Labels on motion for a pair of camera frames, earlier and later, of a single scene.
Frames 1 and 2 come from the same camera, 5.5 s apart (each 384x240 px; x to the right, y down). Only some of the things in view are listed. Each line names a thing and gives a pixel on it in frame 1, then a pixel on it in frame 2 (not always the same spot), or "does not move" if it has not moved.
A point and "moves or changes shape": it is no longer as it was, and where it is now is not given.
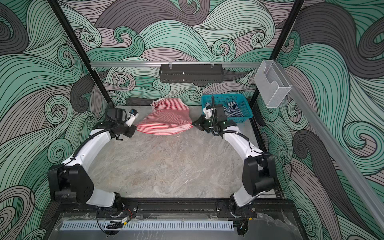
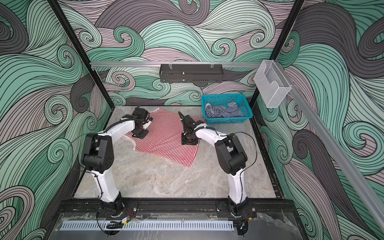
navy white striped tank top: [232, 110] does not move
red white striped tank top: [167, 116] moves or changes shape
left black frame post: [56, 10] does not move
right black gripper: [201, 123] → [183, 139]
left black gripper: [129, 133] → [145, 132]
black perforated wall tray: [197, 73] does not move
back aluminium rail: [173, 63] does not move
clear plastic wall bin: [272, 85] does not move
